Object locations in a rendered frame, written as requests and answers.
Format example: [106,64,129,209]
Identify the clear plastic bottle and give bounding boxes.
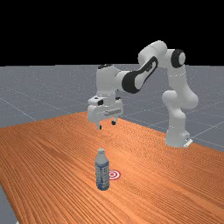
[94,148,110,192]

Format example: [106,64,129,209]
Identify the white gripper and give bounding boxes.
[87,94,124,130]

